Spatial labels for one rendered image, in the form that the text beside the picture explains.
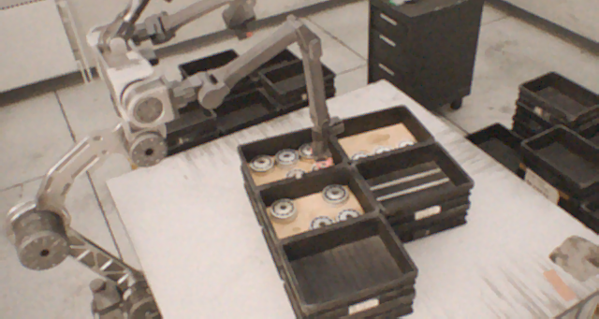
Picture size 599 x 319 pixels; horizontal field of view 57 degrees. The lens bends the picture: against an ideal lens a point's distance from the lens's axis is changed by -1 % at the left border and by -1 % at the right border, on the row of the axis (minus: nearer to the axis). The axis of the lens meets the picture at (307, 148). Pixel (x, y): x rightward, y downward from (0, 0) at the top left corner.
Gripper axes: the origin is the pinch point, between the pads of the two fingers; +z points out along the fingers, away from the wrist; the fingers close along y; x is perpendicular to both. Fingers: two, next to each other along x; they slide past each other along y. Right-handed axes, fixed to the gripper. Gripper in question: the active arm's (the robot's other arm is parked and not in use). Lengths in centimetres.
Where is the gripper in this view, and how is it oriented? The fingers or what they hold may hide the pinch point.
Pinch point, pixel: (321, 166)
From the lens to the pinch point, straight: 232.0
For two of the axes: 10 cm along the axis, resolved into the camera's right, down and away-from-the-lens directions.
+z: 0.5, 8.1, 5.8
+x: -9.7, 1.8, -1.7
